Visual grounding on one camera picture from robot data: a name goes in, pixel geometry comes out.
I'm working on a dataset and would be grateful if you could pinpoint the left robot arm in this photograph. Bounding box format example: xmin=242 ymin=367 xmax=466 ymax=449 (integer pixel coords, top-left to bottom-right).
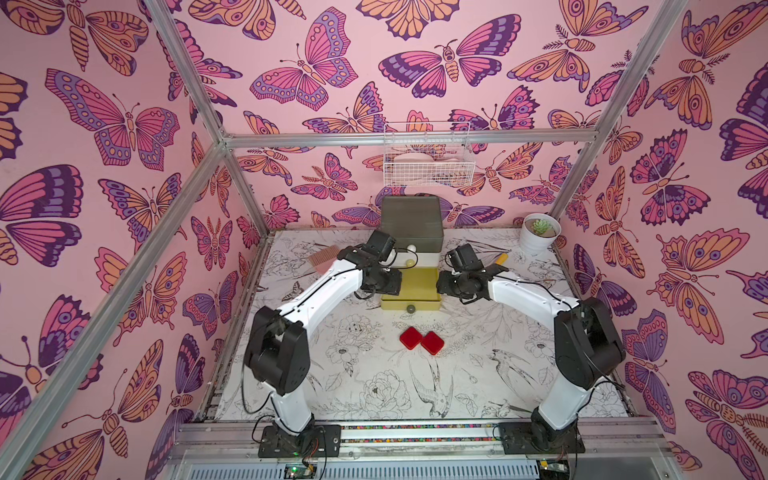
xmin=243 ymin=230 xmax=402 ymax=437

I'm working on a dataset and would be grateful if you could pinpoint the three-tier drawer cabinet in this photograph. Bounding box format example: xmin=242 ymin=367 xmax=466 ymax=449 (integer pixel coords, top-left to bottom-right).
xmin=380 ymin=195 xmax=444 ymax=314

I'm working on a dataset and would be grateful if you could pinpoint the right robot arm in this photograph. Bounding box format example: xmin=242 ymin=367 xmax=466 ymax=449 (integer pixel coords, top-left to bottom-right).
xmin=436 ymin=244 xmax=626 ymax=453

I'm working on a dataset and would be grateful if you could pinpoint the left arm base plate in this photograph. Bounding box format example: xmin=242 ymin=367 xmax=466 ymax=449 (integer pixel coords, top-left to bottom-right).
xmin=258 ymin=423 xmax=342 ymax=459

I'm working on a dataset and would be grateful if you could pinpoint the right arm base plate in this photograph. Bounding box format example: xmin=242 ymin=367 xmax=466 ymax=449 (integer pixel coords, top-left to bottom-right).
xmin=498 ymin=421 xmax=586 ymax=456

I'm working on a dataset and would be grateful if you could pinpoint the red brooch box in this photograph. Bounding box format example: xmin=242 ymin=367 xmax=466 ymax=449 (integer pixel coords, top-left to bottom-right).
xmin=421 ymin=331 xmax=445 ymax=356
xmin=399 ymin=326 xmax=423 ymax=350

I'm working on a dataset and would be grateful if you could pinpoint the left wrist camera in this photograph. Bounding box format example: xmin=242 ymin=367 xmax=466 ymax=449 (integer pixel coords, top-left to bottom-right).
xmin=363 ymin=230 xmax=396 ymax=262

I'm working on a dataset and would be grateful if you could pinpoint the white potted succulent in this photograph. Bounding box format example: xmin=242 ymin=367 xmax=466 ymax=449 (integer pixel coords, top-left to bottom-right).
xmin=519 ymin=213 xmax=562 ymax=255

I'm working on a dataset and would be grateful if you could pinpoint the white wire basket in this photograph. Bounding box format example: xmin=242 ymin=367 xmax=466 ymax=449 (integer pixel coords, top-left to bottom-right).
xmin=381 ymin=130 xmax=476 ymax=188

